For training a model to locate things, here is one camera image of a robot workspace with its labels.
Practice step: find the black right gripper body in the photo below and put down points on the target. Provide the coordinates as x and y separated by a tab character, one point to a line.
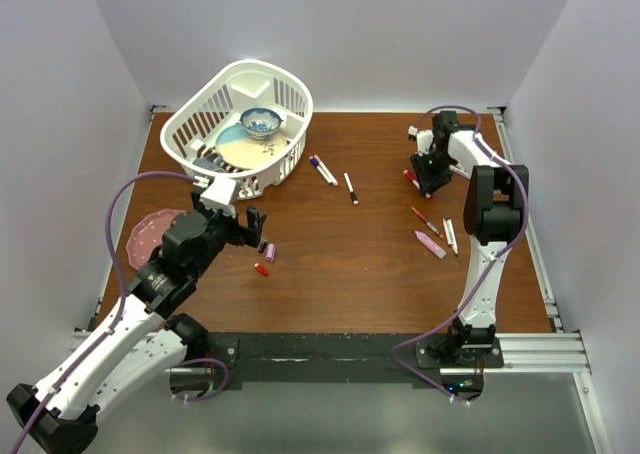
433	169

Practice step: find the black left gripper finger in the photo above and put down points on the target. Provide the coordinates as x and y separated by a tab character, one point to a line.
252	242
255	223

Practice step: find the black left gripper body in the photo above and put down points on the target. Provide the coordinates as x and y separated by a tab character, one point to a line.
222	229

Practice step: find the purple highlighter cap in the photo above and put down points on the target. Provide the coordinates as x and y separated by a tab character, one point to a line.
270	252

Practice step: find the red ink gel pen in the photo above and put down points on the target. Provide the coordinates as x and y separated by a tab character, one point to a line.
428	223

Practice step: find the red cap white marker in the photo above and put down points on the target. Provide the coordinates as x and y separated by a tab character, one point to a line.
450	235

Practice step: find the purple highlighter marker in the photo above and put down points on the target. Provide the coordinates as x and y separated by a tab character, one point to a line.
430	244

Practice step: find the black capped white marker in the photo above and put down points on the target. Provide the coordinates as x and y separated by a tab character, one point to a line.
353	195

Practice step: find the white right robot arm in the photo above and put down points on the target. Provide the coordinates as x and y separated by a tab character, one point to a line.
495	217

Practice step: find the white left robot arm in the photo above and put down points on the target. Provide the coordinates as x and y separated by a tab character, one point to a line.
142	335

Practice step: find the pink dotted plate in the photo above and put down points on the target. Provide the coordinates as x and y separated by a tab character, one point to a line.
147	235

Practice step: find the cream and blue plate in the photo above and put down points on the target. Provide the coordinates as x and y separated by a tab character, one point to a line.
240	150

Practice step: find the white plastic basket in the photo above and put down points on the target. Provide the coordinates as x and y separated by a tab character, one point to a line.
207	138

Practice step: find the blue patterned bowl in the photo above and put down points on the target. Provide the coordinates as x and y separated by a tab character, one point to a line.
260	123

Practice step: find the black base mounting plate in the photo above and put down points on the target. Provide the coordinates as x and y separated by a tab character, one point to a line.
340	359

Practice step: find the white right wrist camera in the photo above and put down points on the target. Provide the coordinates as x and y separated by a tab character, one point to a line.
421	138

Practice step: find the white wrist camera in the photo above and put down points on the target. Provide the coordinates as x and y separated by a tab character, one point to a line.
421	138
217	194

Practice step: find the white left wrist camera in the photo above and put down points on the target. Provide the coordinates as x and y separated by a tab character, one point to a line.
217	194

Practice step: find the aluminium frame rail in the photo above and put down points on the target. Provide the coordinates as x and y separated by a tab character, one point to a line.
558	352

